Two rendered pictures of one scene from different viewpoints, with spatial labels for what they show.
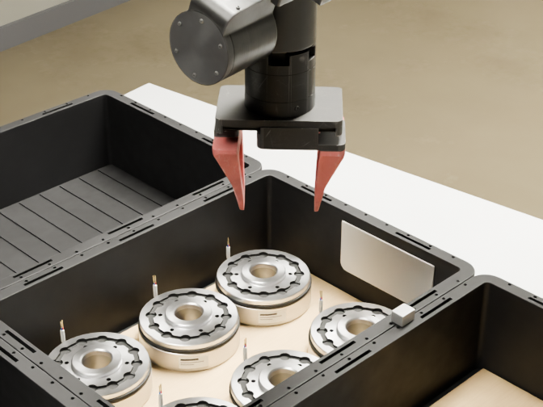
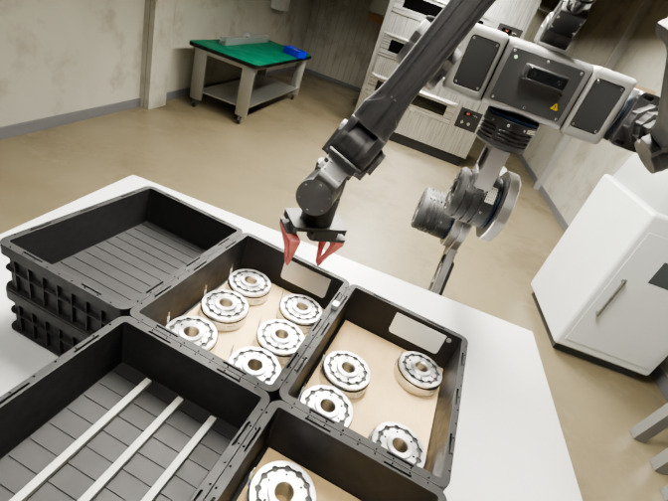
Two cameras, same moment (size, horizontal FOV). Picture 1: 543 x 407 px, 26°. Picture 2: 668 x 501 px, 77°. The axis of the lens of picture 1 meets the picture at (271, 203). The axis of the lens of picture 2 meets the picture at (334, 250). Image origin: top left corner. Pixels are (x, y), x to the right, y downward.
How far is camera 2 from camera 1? 0.45 m
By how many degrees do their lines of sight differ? 30
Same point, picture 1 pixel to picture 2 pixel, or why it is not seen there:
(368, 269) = (295, 278)
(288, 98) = (328, 219)
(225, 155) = (295, 243)
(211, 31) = (325, 191)
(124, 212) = (164, 247)
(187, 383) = (231, 337)
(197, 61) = (311, 204)
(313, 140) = (334, 238)
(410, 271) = (317, 281)
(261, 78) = not seen: hidden behind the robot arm
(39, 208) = (118, 244)
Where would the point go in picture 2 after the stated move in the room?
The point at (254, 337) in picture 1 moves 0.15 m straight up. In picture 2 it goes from (251, 311) to (264, 258)
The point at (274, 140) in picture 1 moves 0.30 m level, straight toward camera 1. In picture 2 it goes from (318, 238) to (409, 375)
